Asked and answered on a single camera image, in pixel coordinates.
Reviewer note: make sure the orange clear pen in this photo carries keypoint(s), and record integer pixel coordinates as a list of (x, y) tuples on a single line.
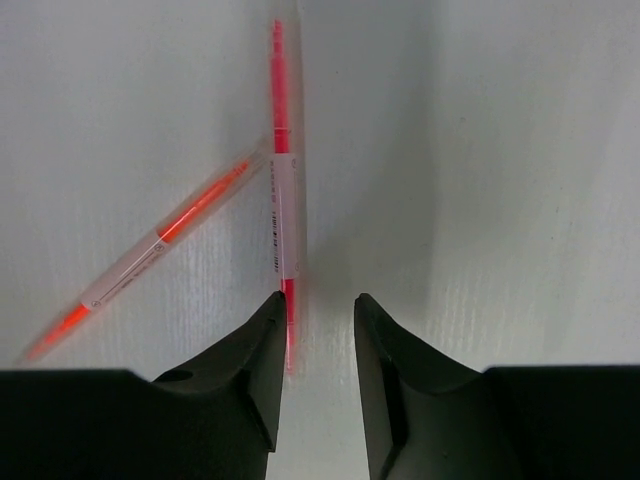
[(190, 214)]

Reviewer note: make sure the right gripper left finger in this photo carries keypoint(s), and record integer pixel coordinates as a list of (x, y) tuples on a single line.
[(216, 416)]

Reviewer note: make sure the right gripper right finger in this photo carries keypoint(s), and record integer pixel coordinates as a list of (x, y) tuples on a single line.
[(427, 416)]

